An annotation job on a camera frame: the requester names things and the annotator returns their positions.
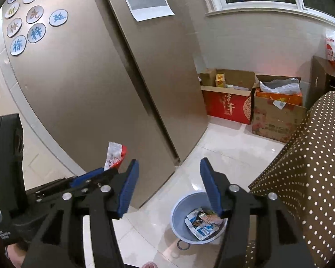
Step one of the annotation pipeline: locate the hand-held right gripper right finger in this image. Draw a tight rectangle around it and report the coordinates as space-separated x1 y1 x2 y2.
199 158 316 268

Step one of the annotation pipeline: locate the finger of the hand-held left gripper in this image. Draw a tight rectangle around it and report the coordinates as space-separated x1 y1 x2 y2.
69 167 120 189
33 177 73 201

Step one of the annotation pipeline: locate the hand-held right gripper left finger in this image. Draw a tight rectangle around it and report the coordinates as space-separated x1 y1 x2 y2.
21 160 139 268

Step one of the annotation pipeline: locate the brown snack packet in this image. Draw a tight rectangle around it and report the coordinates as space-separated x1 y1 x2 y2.
205 209 222 225

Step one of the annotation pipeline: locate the red white wrapper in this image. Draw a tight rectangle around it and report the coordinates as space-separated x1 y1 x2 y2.
104 142 127 171

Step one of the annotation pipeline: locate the light blue plastic basin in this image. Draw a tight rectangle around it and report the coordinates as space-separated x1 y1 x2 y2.
171 192 229 243

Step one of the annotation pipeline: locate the blue white snack packet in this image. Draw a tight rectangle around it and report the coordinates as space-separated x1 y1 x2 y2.
184 208 220 241

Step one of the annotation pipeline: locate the person's left hand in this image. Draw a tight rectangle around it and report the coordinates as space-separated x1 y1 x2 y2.
4 244 30 268

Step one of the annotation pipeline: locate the red cardboard box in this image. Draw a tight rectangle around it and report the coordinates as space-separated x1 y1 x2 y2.
199 68 259 125

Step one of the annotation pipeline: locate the beige refrigerator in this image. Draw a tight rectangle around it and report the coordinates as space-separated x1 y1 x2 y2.
1 0 210 210

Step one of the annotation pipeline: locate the brown printed cardboard box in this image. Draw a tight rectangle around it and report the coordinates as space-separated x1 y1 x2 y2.
251 74 308 143

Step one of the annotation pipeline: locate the brown polka dot tablecloth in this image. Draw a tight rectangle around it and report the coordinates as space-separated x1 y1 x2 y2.
247 91 335 268

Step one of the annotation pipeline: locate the orange printed packet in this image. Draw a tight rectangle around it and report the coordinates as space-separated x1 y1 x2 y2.
255 88 303 107

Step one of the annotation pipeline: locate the grey plastic bag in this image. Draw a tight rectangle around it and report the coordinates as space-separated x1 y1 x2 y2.
260 78 300 94

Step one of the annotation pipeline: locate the group of round character magnets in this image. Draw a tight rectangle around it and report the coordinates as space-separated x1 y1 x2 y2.
7 0 69 56

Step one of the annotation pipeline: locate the dark wooden cabinet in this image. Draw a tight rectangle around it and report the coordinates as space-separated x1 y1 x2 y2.
308 55 335 107

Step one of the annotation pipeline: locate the white grey paper sheet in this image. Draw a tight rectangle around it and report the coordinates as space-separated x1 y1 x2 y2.
122 0 175 22

